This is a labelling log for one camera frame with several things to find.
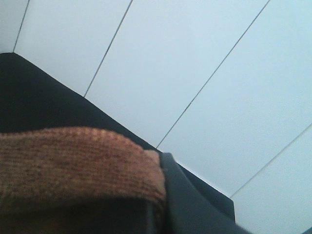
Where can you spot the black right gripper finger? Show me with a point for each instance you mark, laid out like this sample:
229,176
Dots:
193,206

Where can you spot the brown microfiber towel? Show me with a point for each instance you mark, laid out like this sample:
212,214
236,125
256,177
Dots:
57,180

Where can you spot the black fabric table cover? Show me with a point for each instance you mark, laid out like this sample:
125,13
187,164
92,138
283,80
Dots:
30,99

